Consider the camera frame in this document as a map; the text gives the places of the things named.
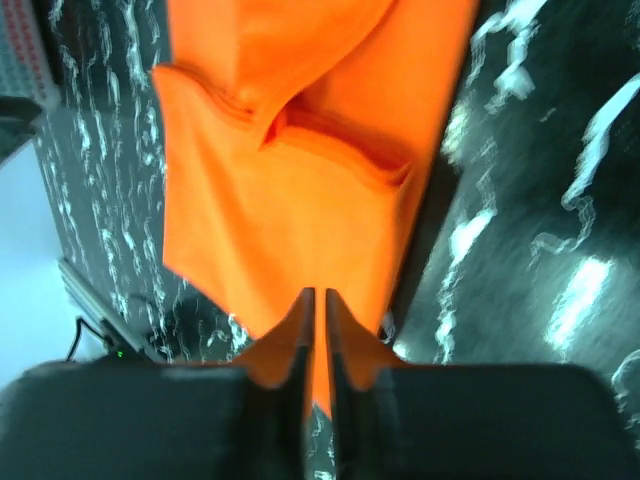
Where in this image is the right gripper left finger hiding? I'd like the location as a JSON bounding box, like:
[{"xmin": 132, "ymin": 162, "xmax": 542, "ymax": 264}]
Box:
[{"xmin": 234, "ymin": 288, "xmax": 315, "ymax": 479}]

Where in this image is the orange t-shirt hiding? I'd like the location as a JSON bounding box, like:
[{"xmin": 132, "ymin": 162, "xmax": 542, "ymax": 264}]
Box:
[{"xmin": 151, "ymin": 0, "xmax": 479, "ymax": 419}]

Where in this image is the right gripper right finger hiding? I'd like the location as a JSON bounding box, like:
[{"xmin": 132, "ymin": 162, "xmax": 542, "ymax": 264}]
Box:
[{"xmin": 325, "ymin": 289, "xmax": 400, "ymax": 479}]

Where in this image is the white plastic basket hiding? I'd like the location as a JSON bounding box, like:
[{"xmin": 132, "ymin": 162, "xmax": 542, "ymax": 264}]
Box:
[{"xmin": 1, "ymin": 0, "xmax": 61, "ymax": 111}]

